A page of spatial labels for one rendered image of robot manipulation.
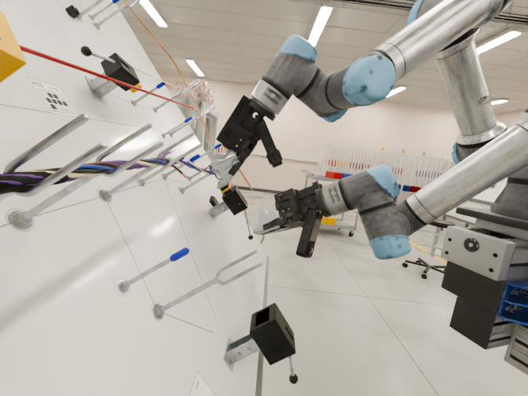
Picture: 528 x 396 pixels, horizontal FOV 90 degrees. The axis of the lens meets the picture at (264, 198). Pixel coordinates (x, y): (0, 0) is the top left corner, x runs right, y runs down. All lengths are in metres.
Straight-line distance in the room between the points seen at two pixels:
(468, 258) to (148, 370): 0.73
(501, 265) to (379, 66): 0.52
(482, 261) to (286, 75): 0.62
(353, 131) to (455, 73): 8.30
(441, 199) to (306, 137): 8.20
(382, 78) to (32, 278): 0.51
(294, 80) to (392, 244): 0.39
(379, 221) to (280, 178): 8.19
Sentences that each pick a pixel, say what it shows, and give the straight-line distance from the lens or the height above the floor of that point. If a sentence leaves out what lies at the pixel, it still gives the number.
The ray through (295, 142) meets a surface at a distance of 8.75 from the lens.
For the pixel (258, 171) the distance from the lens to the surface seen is 8.71.
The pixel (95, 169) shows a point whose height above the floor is 1.22.
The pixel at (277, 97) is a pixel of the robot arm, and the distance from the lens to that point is 0.60.
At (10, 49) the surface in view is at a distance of 0.25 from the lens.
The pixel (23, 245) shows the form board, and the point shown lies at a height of 1.15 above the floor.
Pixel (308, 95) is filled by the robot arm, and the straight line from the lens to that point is 0.62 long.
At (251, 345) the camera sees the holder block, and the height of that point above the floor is 0.96.
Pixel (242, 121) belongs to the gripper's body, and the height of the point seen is 1.31.
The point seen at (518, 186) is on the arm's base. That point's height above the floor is 1.24.
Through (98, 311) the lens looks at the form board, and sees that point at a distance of 0.31.
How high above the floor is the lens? 1.25
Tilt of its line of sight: 9 degrees down
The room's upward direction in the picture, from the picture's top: 7 degrees clockwise
